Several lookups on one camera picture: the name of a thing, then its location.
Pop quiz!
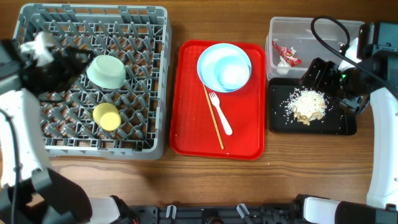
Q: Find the wooden chopstick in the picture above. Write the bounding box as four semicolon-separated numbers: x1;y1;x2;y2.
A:
202;84;224;150

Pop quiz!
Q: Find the white plastic fork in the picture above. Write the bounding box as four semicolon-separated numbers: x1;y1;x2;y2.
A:
209;92;233;136

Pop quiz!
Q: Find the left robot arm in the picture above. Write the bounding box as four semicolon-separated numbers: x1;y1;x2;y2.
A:
1;39;95;223

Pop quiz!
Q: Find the green bowl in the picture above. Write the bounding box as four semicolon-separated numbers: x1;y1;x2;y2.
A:
86;55;126;89

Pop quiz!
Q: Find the light blue plate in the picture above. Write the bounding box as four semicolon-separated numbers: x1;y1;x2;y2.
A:
197;43;251;93

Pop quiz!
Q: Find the yellow cup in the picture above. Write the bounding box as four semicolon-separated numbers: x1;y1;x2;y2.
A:
93;103;121;131

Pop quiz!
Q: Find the black plastic tray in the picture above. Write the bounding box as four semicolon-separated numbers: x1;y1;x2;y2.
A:
267;78;357;136

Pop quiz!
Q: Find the light blue bowl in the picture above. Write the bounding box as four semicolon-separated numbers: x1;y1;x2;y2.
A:
214;55;251;92

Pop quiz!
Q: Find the red plastic tray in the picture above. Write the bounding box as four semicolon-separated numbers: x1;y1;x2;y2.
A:
170;40;266;160

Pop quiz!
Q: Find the grey plastic dishwasher rack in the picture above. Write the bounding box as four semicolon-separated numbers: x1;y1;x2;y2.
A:
14;3;172;159

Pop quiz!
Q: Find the food scraps pile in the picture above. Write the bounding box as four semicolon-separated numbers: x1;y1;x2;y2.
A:
280;88;333;126

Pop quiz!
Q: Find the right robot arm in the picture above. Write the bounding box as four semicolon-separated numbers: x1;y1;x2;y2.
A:
289;17;397;224

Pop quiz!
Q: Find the clear plastic bin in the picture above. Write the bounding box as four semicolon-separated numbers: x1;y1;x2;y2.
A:
266;17;364;80

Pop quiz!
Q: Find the red snack wrapper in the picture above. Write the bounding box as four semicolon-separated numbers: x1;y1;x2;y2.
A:
272;40;302;67

